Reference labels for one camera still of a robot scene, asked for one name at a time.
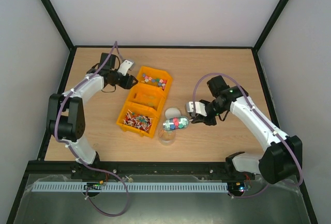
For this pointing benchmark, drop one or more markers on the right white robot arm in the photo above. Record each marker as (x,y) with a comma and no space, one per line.
(282,154)

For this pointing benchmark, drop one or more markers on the metal scoop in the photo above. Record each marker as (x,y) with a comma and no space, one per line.
(176,123)

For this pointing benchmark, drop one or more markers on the white slotted cable duct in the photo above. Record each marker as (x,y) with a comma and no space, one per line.
(130,187)

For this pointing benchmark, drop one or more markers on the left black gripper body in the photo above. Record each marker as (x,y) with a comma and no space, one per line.
(121,83)

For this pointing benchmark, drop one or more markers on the yellow bin with star candies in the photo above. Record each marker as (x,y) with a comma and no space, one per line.
(155,77)

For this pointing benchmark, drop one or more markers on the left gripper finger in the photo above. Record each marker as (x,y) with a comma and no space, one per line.
(132,78)
(131,83)

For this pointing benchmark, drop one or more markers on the clear plastic jar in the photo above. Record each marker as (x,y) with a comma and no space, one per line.
(166,137)

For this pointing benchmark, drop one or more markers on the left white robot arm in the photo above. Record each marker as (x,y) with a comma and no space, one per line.
(66,118)

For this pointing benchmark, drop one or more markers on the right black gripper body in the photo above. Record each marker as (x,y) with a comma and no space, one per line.
(204,118)

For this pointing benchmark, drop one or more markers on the white jar lid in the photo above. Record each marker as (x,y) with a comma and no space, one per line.
(172,112)

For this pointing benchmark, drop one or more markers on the yellow bin with lollipops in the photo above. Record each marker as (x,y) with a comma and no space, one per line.
(138,119)

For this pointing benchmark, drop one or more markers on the black aluminium frame rail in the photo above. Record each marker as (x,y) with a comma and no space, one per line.
(210,170)

